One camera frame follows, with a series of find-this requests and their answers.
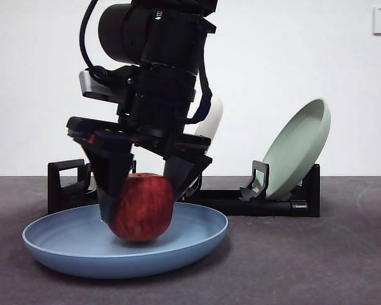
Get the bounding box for red apple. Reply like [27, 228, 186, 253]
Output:
[107, 173, 175, 243]

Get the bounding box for blue plate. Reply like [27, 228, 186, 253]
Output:
[22, 202, 229, 280]

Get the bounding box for white plate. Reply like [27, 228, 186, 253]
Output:
[180, 95, 225, 201]

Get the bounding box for black plate rack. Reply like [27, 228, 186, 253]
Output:
[47, 158, 321, 219]

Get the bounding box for green plate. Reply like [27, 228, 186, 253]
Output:
[262, 97, 332, 201]

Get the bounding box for dark blue wrist cable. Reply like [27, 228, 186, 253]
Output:
[185, 62, 214, 125]

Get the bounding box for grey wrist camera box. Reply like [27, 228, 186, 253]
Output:
[78, 68, 131, 102]

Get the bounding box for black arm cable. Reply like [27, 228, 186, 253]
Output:
[79, 0, 104, 77]

